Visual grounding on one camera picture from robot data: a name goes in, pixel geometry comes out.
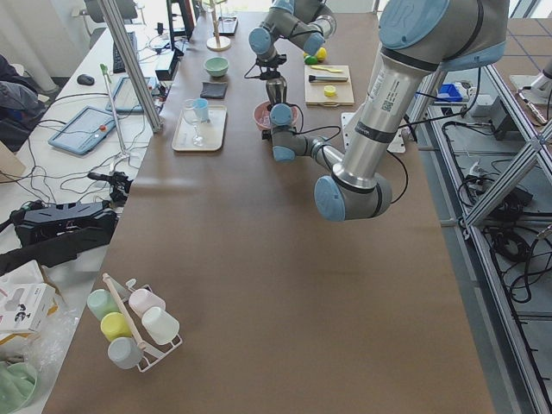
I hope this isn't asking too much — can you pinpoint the yellow plastic knife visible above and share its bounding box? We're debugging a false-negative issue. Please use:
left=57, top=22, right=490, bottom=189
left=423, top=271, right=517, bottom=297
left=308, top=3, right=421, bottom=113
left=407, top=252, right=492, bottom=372
left=310, top=65, right=343, bottom=73

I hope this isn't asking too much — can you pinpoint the wooden mug tree stand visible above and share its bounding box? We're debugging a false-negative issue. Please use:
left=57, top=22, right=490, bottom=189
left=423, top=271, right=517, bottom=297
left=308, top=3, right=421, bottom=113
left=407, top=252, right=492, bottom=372
left=201, top=0, right=231, bottom=52

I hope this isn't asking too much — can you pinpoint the white wire cup rack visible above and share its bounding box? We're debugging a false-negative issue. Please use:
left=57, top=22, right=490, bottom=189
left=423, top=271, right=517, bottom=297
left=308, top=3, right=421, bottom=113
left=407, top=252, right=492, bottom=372
left=103, top=273, right=184, bottom=373

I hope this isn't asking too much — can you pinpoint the pastel green cup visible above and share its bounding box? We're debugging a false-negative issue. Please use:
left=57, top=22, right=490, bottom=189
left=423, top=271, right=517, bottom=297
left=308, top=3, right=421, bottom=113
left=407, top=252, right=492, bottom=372
left=86, top=289, right=119, bottom=321

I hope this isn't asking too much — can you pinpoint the green lime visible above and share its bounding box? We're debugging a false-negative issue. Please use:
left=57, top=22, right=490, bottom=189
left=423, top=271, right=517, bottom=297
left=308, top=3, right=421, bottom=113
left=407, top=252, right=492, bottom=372
left=304, top=55, right=318, bottom=66

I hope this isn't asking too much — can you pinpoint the white cup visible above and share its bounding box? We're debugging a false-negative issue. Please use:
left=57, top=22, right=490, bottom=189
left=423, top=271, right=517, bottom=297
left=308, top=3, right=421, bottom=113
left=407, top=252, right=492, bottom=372
left=141, top=306, right=180, bottom=345

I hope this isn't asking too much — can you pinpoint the pile of clear ice cubes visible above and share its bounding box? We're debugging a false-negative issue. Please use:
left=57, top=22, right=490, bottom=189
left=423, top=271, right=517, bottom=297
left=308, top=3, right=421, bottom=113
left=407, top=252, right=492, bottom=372
left=260, top=112, right=272, bottom=129

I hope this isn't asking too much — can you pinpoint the black computer mouse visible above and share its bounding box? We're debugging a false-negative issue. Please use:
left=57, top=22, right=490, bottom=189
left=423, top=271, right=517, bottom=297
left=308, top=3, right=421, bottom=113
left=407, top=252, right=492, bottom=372
left=77, top=74, right=96, bottom=86

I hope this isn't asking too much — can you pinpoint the mint green bowl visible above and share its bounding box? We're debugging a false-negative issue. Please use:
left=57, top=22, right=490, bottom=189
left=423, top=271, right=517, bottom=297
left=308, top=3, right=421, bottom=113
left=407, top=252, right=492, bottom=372
left=204, top=56, right=229, bottom=78

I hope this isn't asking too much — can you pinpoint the pastel pink cup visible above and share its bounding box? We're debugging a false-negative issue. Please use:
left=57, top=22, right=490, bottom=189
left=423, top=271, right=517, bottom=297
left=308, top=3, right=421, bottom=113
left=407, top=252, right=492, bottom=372
left=129, top=288, right=166, bottom=317

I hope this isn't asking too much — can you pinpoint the pastel yellow cup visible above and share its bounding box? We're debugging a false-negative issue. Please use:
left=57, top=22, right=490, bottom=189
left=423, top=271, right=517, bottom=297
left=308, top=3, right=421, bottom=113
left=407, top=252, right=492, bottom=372
left=100, top=312, right=132, bottom=342

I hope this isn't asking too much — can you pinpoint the cream serving tray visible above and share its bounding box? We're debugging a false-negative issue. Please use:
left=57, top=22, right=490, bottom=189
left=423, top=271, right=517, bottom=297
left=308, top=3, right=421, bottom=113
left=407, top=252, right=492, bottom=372
left=171, top=103, right=229, bottom=153

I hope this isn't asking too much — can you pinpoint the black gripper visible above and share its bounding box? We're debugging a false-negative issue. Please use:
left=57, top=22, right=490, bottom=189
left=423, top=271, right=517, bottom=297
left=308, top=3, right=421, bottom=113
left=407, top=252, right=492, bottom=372
left=255, top=53, right=286, bottom=80
left=261, top=129, right=272, bottom=141

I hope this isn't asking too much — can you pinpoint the pink bowl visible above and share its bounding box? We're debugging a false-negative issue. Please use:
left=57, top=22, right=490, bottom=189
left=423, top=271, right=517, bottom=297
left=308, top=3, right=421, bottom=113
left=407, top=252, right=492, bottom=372
left=254, top=101, right=299, bottom=130

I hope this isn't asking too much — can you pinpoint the pastel grey cup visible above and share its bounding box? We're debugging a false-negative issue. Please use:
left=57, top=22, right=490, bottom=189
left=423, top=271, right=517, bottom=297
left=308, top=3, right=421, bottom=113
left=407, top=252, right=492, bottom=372
left=108, top=337, right=143, bottom=369

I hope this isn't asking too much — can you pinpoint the blue teach pendant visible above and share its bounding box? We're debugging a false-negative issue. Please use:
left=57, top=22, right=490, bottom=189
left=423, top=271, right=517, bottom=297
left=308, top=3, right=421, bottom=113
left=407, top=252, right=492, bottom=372
left=112, top=77, right=143, bottom=114
left=48, top=106, right=115, bottom=156

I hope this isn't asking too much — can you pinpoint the black tray with glasses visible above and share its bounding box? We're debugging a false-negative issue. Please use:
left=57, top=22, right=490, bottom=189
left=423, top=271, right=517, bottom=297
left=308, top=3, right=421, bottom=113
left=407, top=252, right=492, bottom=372
left=216, top=16, right=238, bottom=36

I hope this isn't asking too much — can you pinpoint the half lemon slice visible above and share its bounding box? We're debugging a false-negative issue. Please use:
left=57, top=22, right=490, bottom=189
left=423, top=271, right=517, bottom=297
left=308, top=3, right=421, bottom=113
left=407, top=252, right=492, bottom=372
left=323, top=85, right=336, bottom=97

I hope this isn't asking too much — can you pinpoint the light blue cup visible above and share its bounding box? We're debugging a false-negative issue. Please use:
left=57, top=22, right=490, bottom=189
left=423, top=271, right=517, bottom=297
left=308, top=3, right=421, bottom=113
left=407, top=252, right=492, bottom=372
left=192, top=97, right=210, bottom=122

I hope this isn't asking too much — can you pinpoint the steel muddler black tip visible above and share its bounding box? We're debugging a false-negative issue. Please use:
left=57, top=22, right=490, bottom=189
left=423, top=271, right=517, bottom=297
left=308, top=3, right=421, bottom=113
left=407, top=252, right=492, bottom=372
left=308, top=74, right=348, bottom=83

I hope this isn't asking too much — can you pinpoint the aluminium frame post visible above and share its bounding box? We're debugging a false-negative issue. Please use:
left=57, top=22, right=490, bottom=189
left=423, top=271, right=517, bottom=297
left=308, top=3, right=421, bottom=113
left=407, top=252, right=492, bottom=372
left=98, top=0, right=162, bottom=133

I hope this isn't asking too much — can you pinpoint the clear wine glass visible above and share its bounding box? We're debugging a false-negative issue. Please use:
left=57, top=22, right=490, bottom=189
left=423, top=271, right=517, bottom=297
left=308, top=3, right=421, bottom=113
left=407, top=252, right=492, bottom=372
left=183, top=99, right=204, bottom=147

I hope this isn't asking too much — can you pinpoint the blue teach pendant near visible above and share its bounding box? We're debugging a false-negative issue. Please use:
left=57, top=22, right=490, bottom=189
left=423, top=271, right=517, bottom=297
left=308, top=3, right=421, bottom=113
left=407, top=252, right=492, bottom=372
left=48, top=106, right=115, bottom=156

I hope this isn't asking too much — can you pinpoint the bamboo cutting board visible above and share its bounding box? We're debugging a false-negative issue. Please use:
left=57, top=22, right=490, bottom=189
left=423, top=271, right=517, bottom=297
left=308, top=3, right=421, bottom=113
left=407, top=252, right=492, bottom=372
left=304, top=65, right=354, bottom=106

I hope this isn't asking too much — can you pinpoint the yellow lemon upper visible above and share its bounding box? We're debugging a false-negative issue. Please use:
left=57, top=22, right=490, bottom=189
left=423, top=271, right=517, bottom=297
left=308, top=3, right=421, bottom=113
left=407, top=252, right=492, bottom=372
left=316, top=47, right=327, bottom=62

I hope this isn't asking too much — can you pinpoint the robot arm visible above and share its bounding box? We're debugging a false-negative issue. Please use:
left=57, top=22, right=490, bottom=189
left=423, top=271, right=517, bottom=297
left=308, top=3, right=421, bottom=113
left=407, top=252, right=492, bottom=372
left=248, top=0, right=509, bottom=222
left=248, top=0, right=337, bottom=80

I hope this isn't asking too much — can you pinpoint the blue teach pendant far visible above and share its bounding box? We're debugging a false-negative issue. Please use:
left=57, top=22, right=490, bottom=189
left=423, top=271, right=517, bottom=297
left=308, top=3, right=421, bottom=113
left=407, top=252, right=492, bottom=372
left=112, top=77, right=143, bottom=114

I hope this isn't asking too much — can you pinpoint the grey folded cloth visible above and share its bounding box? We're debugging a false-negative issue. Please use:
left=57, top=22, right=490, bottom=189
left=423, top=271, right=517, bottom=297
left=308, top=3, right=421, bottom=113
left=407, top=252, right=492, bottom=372
left=200, top=82, right=228, bottom=99

